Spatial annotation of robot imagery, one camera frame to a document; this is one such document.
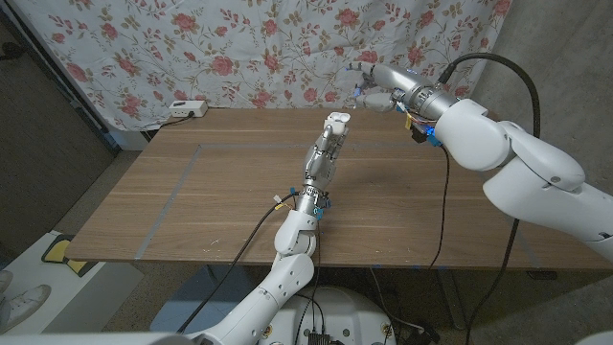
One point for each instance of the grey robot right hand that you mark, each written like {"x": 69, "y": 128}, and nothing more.
{"x": 407, "y": 86}

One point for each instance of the white floor board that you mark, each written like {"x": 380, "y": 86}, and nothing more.
{"x": 72, "y": 297}

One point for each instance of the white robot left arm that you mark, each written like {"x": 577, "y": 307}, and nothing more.
{"x": 282, "y": 282}

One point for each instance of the grey table leg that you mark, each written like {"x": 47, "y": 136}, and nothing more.
{"x": 450, "y": 297}

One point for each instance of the pale blue floor plate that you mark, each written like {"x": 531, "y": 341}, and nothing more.
{"x": 191, "y": 297}

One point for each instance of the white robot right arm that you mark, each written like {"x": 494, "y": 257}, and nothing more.
{"x": 527, "y": 177}

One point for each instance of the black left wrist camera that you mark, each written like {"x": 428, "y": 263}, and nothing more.
{"x": 324, "y": 203}

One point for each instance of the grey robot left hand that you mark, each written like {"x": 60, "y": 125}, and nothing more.
{"x": 321, "y": 165}

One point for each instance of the black door frame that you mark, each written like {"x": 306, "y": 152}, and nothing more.
{"x": 81, "y": 112}

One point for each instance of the floral backdrop cloth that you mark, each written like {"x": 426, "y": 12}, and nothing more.
{"x": 239, "y": 52}

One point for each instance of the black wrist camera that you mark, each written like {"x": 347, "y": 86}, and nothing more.
{"x": 421, "y": 134}
{"x": 324, "y": 203}

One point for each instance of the white round robot torso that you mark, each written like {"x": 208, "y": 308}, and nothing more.
{"x": 354, "y": 311}

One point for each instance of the white sneaker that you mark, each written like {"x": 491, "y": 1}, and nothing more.
{"x": 26, "y": 306}

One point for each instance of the white power strip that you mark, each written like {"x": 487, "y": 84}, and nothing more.
{"x": 188, "y": 108}

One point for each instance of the white AirPods case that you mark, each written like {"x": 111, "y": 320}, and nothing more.
{"x": 337, "y": 127}

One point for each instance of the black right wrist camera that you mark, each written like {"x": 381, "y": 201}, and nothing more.
{"x": 421, "y": 134}

